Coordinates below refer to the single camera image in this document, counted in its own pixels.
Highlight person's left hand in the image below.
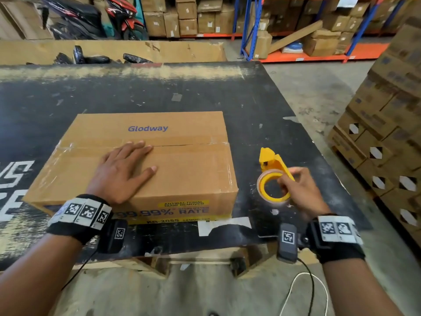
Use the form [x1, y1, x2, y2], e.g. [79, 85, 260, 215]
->
[86, 141, 158, 205]

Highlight person's right hand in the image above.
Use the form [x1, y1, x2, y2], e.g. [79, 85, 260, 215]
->
[277, 167, 331, 221]

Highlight clear packing tape roll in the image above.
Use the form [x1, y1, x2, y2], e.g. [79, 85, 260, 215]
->
[257, 170, 293, 204]

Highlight yellow tape dispenser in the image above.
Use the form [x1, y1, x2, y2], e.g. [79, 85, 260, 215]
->
[259, 147, 295, 182]

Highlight brown cardboard box with tape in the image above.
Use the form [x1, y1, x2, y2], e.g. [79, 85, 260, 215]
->
[22, 111, 239, 226]

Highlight person's right forearm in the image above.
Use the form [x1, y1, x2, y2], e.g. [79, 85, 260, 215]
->
[321, 257, 404, 316]

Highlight person's left forearm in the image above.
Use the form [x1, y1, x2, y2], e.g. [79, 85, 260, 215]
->
[0, 233, 90, 316]

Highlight black wristband with marker tags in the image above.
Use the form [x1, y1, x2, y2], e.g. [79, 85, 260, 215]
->
[306, 214, 366, 264]
[46, 194, 113, 245]

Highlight white paper label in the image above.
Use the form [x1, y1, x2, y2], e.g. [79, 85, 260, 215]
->
[197, 217, 252, 237]

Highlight pallet stack of printed cartons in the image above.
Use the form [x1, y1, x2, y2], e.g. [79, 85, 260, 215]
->
[327, 16, 421, 248]

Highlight large open cardboard bin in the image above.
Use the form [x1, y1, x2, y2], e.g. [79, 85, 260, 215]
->
[0, 39, 228, 66]

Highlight white and blue bundle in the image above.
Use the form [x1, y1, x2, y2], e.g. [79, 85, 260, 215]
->
[282, 41, 303, 54]

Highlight long flat cardboard box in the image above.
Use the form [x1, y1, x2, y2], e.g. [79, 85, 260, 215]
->
[268, 20, 324, 55]

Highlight blue and orange storage rack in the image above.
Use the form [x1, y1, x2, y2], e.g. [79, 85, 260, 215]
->
[232, 0, 421, 64]

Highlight red and black scooter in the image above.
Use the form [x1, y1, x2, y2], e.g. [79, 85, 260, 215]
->
[104, 0, 149, 41]

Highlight stack of brown cartons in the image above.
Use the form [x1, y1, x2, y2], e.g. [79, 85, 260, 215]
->
[141, 0, 236, 38]

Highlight cartons stored on rack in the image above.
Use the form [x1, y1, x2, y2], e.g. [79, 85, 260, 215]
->
[245, 0, 408, 59]

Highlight black motorcycle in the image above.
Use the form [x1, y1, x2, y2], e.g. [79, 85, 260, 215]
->
[37, 0, 106, 40]

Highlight flat cardboard sheets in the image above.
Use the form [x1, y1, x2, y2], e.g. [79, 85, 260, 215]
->
[0, 0, 54, 41]

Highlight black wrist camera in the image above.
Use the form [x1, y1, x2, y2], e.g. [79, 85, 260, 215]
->
[98, 219, 128, 254]
[277, 223, 298, 264]

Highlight thin black cable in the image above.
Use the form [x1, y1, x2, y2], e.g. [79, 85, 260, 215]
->
[61, 249, 99, 292]
[297, 258, 315, 316]

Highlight white cable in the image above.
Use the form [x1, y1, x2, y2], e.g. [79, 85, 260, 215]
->
[279, 272, 329, 316]

